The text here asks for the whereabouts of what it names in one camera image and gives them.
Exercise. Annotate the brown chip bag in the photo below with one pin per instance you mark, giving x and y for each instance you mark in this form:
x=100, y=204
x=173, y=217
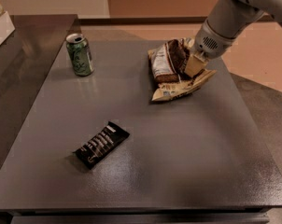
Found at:
x=167, y=63

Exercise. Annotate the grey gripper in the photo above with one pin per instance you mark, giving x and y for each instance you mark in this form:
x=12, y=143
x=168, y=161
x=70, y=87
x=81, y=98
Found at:
x=206, y=46

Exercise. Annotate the green soda can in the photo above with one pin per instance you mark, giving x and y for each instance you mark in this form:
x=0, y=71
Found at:
x=80, y=55

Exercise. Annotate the black rxbar chocolate bar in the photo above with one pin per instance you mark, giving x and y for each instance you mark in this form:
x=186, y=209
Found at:
x=101, y=144

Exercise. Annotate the white box on counter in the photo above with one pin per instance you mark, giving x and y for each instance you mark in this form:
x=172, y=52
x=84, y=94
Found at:
x=0, y=25

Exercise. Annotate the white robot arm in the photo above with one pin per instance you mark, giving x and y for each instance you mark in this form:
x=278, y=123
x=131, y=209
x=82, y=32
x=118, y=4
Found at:
x=223, y=25

